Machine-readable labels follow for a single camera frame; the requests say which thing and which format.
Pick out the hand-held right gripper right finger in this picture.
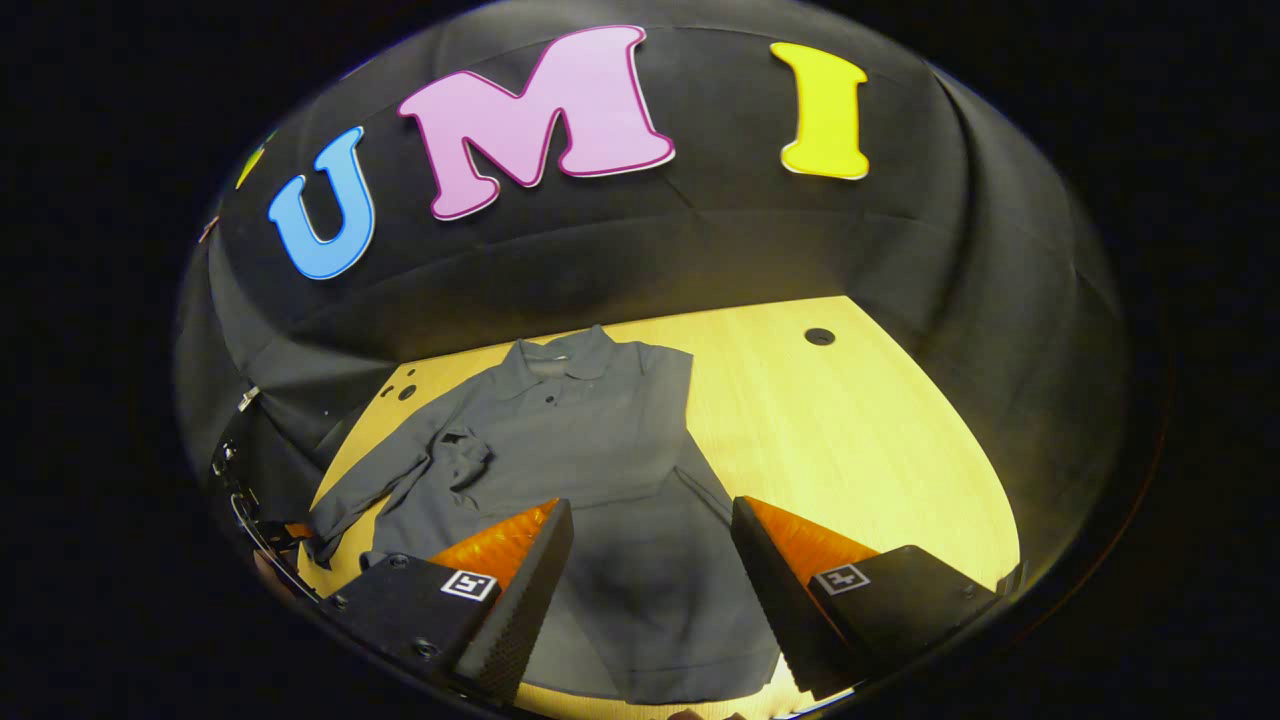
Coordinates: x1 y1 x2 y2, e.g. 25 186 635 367
731 496 1001 702

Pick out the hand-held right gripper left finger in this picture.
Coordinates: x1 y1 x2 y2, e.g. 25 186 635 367
322 498 576 706

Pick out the grey collared shirt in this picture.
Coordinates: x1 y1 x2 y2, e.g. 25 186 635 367
305 325 786 706

